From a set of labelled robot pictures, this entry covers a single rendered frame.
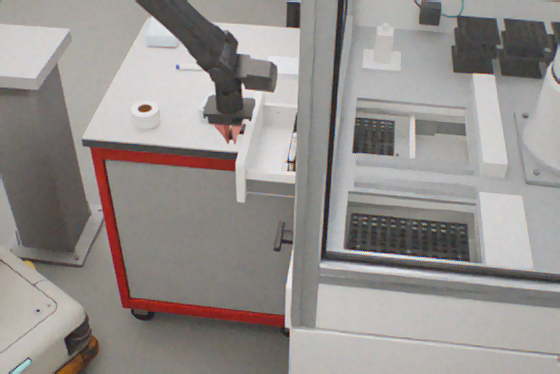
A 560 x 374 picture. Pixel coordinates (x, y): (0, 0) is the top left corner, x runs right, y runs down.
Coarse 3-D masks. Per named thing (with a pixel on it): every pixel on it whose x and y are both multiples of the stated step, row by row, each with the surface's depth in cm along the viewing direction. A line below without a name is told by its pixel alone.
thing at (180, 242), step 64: (128, 64) 209; (192, 64) 209; (128, 128) 186; (192, 128) 187; (128, 192) 196; (192, 192) 193; (128, 256) 213; (192, 256) 209; (256, 256) 205; (256, 320) 223
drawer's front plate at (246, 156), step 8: (256, 96) 168; (264, 96) 172; (256, 104) 165; (256, 112) 163; (248, 120) 161; (256, 120) 162; (248, 128) 159; (256, 128) 163; (248, 136) 156; (256, 136) 165; (248, 144) 154; (256, 144) 166; (240, 152) 152; (248, 152) 154; (240, 160) 151; (248, 160) 156; (240, 168) 151; (240, 176) 152; (240, 184) 153; (240, 192) 155; (240, 200) 156
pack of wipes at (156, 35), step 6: (150, 18) 221; (150, 24) 218; (156, 24) 217; (150, 30) 215; (156, 30) 215; (162, 30) 215; (144, 36) 214; (150, 36) 214; (156, 36) 213; (162, 36) 213; (168, 36) 213; (174, 36) 213; (150, 42) 215; (156, 42) 215; (162, 42) 215; (168, 42) 214; (174, 42) 214
